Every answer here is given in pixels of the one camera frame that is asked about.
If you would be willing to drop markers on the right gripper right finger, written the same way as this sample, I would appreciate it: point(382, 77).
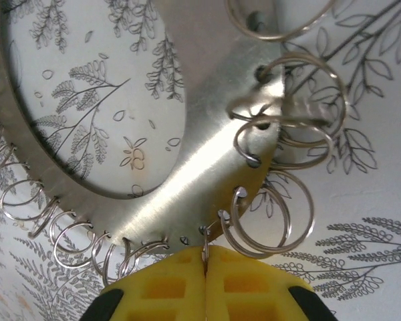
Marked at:
point(254, 287)

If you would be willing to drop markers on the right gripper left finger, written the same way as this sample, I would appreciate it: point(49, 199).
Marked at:
point(160, 287)

